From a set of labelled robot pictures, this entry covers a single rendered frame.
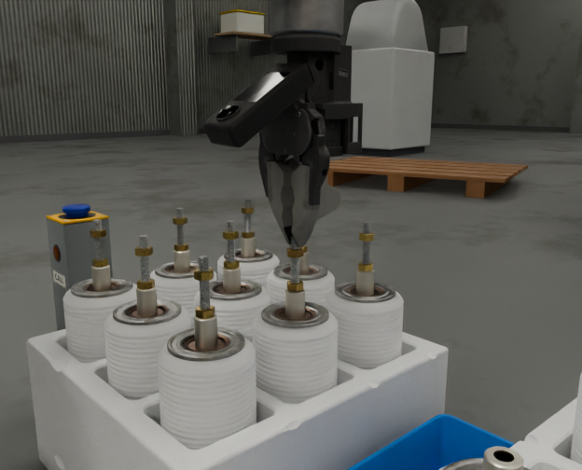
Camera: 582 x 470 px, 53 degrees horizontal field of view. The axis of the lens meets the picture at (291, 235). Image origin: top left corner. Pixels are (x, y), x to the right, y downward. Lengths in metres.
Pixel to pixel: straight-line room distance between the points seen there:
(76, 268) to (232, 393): 0.42
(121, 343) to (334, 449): 0.25
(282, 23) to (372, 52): 4.75
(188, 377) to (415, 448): 0.29
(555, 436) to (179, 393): 0.35
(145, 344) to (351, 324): 0.24
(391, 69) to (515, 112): 5.63
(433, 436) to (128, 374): 0.36
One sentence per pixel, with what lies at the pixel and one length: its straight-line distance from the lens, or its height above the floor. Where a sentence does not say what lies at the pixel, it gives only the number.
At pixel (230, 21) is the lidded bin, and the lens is 8.78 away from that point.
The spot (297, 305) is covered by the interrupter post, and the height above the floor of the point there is 0.27.
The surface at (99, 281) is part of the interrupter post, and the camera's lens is 0.77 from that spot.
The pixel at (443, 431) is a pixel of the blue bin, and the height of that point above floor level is 0.10.
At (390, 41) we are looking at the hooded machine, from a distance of 5.30.
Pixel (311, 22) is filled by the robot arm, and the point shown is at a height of 0.56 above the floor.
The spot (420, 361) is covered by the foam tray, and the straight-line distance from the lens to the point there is 0.73.
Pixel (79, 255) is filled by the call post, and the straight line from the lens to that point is 0.91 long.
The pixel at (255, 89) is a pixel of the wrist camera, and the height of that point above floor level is 0.49.
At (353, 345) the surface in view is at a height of 0.20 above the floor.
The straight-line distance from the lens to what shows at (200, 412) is 0.56.
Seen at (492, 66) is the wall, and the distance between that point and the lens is 10.84.
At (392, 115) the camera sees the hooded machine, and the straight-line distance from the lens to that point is 5.21.
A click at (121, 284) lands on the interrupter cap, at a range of 0.78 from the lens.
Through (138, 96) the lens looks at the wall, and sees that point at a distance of 8.47.
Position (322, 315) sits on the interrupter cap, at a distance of 0.64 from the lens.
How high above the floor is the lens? 0.48
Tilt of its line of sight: 13 degrees down
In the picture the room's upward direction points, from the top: straight up
